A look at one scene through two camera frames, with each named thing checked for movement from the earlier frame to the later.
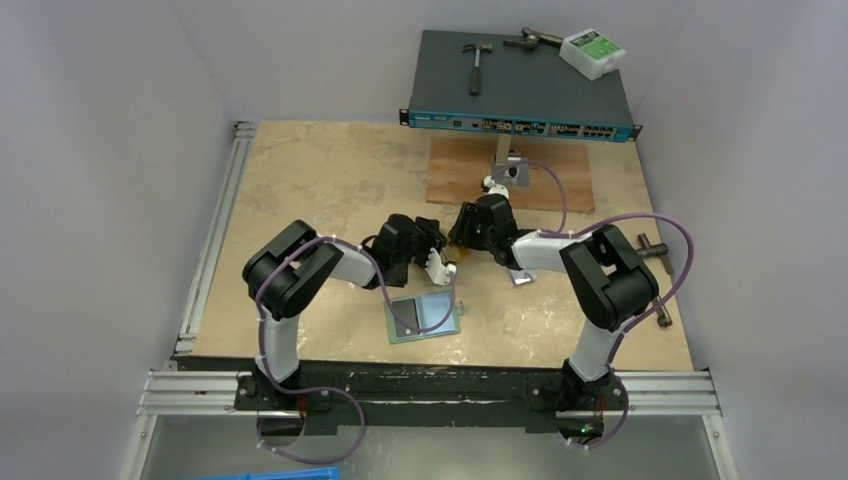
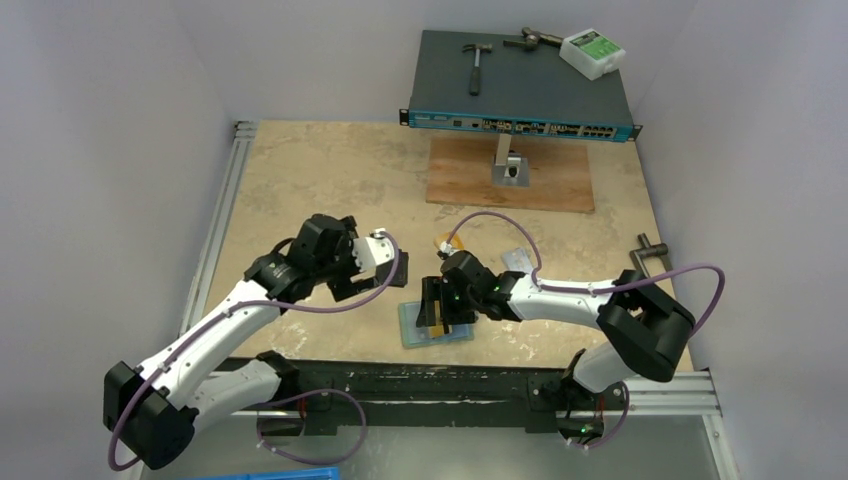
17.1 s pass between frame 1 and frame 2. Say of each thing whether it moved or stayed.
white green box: stayed
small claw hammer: stayed
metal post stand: stayed
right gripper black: moved
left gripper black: moved
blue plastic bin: stayed
